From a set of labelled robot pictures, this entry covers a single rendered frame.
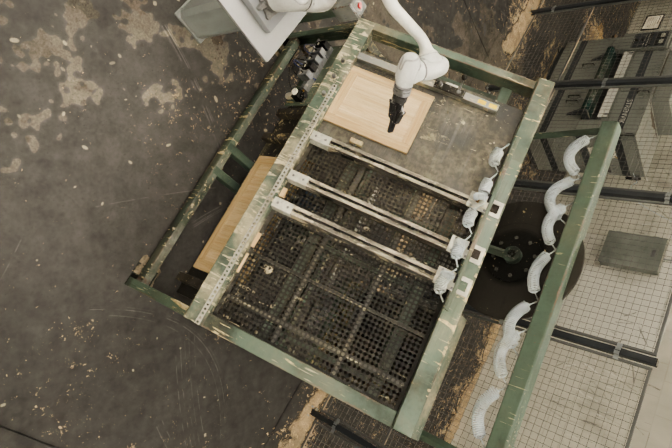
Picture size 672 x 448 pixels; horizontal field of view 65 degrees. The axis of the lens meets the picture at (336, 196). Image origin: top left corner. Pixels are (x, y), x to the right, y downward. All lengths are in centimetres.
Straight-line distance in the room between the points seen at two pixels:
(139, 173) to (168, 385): 152
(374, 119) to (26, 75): 198
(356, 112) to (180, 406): 245
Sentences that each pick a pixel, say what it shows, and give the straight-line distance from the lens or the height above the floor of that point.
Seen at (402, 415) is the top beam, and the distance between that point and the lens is 275.
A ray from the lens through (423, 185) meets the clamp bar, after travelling 304.
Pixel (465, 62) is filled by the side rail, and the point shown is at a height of 144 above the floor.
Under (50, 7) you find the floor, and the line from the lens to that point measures 348.
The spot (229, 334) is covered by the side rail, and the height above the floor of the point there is 104.
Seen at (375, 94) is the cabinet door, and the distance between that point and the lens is 337.
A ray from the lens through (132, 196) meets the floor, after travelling 361.
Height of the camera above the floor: 328
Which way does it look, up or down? 45 degrees down
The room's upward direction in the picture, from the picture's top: 99 degrees clockwise
